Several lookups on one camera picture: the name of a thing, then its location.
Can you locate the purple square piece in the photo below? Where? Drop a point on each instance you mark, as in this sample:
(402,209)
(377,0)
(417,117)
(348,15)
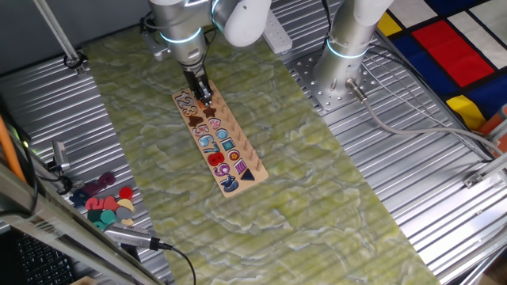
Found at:
(91,189)

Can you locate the colour block patterned rug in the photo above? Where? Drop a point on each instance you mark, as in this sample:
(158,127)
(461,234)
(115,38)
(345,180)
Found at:
(455,51)

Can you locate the teal square piece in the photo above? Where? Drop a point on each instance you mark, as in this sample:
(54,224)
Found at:
(94,215)

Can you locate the dark blue number zero piece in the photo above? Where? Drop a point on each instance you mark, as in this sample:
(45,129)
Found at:
(79,198)

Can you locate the grey oval piece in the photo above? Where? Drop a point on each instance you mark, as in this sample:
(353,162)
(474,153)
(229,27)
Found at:
(124,213)

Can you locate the orange tube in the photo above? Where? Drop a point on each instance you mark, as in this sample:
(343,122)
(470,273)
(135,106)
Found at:
(10,152)

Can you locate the white power strip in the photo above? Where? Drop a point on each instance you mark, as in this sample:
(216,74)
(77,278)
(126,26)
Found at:
(277,35)

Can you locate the red circle piece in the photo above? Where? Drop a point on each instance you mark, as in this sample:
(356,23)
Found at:
(126,193)

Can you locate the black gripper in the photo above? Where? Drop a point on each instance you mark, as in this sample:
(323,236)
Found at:
(196,75)

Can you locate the red number eight piece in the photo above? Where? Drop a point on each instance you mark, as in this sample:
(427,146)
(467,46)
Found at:
(216,159)

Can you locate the brown number four piece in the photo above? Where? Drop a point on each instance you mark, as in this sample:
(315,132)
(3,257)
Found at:
(195,121)

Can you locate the purple number nine piece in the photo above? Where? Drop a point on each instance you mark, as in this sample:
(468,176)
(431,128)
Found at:
(107,180)

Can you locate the metal corner bracket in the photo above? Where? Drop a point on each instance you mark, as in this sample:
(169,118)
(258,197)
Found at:
(483,176)

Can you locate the red number two piece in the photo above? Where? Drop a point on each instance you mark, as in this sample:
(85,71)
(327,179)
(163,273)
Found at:
(94,204)

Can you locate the silver finned depth camera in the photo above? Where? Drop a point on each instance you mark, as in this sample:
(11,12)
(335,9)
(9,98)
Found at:
(126,236)

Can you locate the black keyboard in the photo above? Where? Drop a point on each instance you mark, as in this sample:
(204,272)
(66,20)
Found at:
(43,261)

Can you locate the dark blue triangle piece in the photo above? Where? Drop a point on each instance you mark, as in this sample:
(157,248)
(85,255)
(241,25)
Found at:
(247,175)

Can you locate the silver metal frame bar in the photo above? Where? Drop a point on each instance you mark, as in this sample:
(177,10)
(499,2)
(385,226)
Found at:
(71,233)

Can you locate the orange rectangular block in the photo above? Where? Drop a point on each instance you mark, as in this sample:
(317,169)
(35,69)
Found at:
(202,105)

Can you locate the teal octagon piece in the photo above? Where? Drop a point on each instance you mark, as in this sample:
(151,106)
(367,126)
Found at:
(108,217)

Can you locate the cream semicircle piece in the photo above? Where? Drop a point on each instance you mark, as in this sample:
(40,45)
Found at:
(126,204)

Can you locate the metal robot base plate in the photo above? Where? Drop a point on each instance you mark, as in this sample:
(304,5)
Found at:
(313,91)

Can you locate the red heart piece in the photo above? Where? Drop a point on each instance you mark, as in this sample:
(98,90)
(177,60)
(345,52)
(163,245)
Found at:
(111,204)

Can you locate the wooden shape puzzle board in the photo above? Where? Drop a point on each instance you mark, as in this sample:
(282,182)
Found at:
(237,140)

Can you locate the aluminium pole with clamp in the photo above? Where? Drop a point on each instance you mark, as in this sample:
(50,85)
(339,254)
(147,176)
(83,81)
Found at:
(59,33)

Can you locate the teal number six piece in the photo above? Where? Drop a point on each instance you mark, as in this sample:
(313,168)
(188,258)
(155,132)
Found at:
(99,225)

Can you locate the brown star piece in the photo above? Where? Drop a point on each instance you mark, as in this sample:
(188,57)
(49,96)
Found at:
(209,112)

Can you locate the small silver camera on mount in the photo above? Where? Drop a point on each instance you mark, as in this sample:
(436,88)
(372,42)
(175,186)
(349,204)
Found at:
(60,154)

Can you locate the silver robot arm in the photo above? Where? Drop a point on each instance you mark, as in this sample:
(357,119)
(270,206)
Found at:
(340,51)

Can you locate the green marble pattern mat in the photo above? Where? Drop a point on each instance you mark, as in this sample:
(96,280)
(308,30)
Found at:
(257,229)

